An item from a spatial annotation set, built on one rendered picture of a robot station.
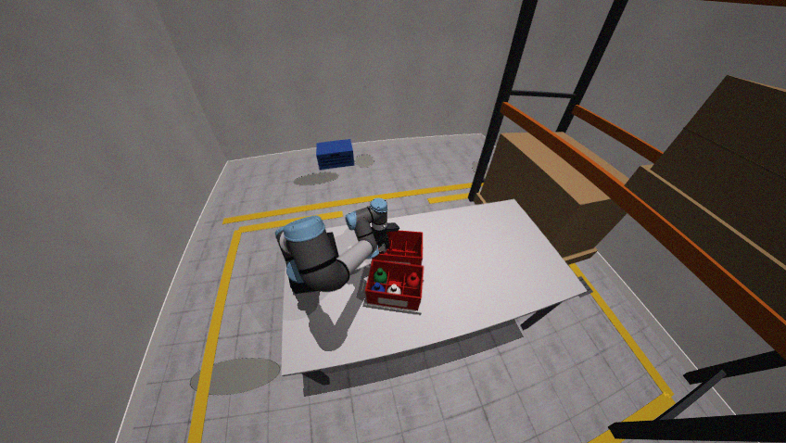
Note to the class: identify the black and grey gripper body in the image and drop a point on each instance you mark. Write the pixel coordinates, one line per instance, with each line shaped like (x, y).
(381, 237)

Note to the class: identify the red crate with dividers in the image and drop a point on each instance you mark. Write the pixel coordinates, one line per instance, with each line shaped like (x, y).
(397, 242)
(397, 276)

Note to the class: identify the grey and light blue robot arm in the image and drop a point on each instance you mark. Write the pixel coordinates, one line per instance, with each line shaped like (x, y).
(310, 249)

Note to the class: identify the green bottle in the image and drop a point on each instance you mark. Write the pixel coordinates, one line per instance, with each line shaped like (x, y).
(380, 277)

